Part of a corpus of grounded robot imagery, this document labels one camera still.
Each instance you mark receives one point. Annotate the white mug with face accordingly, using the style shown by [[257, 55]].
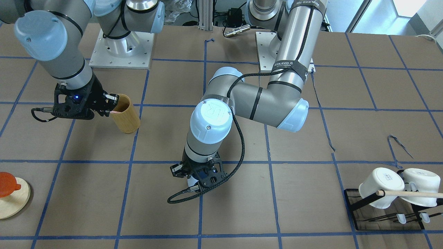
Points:
[[381, 179]]

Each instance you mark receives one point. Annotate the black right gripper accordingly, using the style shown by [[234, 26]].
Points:
[[96, 94]]

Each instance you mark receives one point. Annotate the black power adapter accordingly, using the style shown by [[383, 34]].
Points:
[[235, 16]]

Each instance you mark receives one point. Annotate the bamboo wooden cup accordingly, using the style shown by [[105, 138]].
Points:
[[128, 120]]

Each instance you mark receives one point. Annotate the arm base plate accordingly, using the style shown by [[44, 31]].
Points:
[[121, 52], [264, 52]]

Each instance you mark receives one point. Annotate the aluminium frame post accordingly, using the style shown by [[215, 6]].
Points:
[[205, 10]]

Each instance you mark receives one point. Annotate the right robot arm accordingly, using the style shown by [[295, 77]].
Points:
[[50, 31]]

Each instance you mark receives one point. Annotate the black wire cup rack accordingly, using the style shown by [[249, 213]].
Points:
[[385, 210]]

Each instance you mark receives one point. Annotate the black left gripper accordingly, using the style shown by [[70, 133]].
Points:
[[177, 170]]

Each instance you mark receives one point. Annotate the light blue plastic cup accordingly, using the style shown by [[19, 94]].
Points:
[[191, 181]]

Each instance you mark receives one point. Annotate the orange red mug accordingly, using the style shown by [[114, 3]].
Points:
[[8, 184]]

